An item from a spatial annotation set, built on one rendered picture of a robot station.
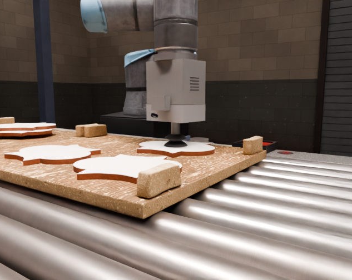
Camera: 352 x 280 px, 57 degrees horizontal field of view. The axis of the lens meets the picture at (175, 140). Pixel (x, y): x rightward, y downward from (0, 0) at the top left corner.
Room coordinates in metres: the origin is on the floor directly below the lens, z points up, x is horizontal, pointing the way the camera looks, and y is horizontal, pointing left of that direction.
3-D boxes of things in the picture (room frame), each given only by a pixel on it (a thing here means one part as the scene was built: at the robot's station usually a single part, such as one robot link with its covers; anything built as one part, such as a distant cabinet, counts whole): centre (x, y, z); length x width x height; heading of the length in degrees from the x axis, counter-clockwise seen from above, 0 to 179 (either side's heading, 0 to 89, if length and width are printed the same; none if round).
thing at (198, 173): (0.55, 0.10, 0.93); 0.41 x 0.35 x 0.02; 56
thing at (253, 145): (0.55, -0.13, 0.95); 0.06 x 0.02 x 0.03; 146
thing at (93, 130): (0.77, 0.19, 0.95); 0.06 x 0.02 x 0.03; 146
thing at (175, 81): (0.57, 0.01, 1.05); 0.10 x 0.09 x 0.16; 139
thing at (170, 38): (0.58, 0.00, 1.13); 0.08 x 0.08 x 0.05
